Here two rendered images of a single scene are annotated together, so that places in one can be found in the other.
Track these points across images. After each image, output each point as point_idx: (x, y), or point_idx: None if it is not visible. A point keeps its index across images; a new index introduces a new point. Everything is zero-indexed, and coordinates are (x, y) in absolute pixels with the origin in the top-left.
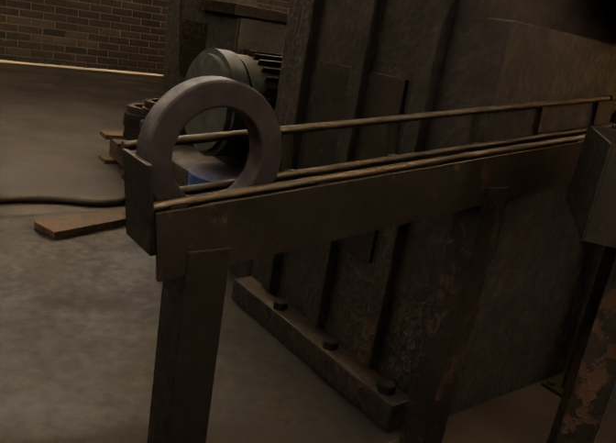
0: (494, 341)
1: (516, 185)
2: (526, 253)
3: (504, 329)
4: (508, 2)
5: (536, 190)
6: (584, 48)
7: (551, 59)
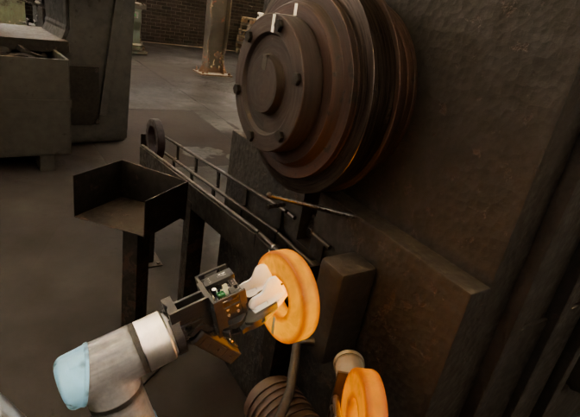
0: (237, 338)
1: (193, 205)
2: None
3: (242, 337)
4: None
5: (201, 217)
6: None
7: (250, 160)
